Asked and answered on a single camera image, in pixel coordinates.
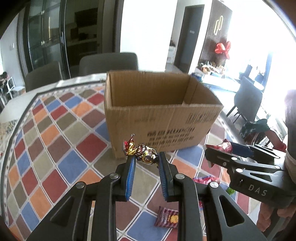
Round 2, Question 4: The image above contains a person's right hand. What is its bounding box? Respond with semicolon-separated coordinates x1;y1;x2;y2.
256;202;296;232

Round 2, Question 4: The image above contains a brown cardboard box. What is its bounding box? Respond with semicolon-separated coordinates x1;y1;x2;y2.
104;71;224;159

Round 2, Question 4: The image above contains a white shelf unit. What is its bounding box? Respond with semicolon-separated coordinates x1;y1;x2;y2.
165;45;177;64

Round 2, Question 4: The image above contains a shiny gold-wrapped candy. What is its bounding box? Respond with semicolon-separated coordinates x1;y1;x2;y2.
124;134;159;165

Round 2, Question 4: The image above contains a colourful checkered tablecloth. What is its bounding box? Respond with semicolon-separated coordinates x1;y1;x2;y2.
0;79;262;241

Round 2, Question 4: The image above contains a white stool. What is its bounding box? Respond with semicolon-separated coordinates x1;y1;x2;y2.
0;72;15;98

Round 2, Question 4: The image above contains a dark red snack packet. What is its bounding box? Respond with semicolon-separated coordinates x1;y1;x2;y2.
154;206;179;229

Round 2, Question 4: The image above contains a pink packet with blue label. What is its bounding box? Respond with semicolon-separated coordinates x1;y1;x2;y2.
193;175;220;185

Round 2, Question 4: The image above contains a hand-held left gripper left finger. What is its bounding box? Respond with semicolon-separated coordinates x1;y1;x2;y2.
26;155;137;241

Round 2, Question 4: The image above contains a dark interior door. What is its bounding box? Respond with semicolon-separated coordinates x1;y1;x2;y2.
173;5;205;75

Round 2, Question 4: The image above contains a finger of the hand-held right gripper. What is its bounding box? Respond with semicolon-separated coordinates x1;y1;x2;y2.
230;142;287;161
205;148;284;172

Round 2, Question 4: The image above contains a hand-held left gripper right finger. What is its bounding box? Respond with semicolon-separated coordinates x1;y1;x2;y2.
158;152;266;241

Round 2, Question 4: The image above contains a red foil balloon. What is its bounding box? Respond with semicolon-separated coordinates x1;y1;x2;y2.
215;41;232;59

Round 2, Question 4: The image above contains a dark green cloth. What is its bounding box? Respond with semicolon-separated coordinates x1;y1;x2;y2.
239;119;270;142

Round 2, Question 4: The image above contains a dark glass cabinet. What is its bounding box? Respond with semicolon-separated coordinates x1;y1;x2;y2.
17;0;121;78

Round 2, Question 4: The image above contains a small red snack packet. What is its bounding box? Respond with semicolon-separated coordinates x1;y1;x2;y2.
206;139;233;168

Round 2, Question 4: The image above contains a dark slatted wall panel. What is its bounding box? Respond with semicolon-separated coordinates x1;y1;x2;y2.
199;0;233;66

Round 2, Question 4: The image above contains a grey dining chair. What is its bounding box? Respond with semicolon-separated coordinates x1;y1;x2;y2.
79;52;139;77
227;76;264;123
24;61;64;93

